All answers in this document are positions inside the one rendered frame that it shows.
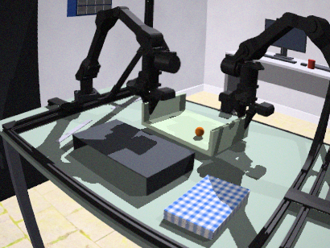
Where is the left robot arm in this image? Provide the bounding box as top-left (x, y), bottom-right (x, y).
top-left (221, 12), bottom-right (330, 110)

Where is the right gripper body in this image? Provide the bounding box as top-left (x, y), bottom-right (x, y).
top-left (139, 68), bottom-right (175, 101)

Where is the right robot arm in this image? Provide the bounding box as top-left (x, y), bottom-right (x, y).
top-left (75, 6), bottom-right (181, 96)

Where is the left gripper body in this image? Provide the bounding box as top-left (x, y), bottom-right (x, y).
top-left (218, 81), bottom-right (274, 117)

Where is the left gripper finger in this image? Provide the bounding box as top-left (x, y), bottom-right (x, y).
top-left (232, 105), bottom-right (247, 118)
top-left (244, 110), bottom-right (257, 129)

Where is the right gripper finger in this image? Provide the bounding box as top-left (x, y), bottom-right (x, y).
top-left (146, 95), bottom-right (159, 114)
top-left (139, 92), bottom-right (151, 103)

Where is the orange ball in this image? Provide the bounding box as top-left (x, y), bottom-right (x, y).
top-left (195, 127), bottom-right (204, 136)

